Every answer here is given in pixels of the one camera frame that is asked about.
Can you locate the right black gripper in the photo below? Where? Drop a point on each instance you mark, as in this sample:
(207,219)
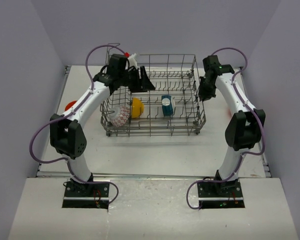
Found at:
(204,95)

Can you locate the grey wire dish rack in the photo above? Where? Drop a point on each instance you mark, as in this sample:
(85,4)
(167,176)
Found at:
(172,74)

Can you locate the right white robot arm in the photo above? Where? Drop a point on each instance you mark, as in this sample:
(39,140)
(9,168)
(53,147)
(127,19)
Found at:
(245,128)

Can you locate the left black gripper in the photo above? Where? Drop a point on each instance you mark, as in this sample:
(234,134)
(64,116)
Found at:
(142,85)

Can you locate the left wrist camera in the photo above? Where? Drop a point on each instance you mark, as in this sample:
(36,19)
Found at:
(132,59)

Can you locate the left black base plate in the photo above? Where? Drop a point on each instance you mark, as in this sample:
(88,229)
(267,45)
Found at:
(82,191)

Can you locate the orange white bowl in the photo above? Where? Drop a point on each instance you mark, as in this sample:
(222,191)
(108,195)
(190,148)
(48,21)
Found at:
(69,105)

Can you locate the yellow bowl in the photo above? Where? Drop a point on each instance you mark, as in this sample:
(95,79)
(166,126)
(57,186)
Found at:
(137,108)

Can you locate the red patterned white bowl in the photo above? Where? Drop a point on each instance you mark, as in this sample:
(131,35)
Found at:
(119,115)

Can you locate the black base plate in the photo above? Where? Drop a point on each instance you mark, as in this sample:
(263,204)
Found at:
(82,191)
(220,190)

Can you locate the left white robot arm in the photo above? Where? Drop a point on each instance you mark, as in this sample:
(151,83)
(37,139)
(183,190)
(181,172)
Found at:
(66,130)

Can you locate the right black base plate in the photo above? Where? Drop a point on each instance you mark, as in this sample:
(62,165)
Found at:
(220,190)

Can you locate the teal white bowl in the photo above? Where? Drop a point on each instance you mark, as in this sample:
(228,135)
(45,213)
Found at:
(167,105)

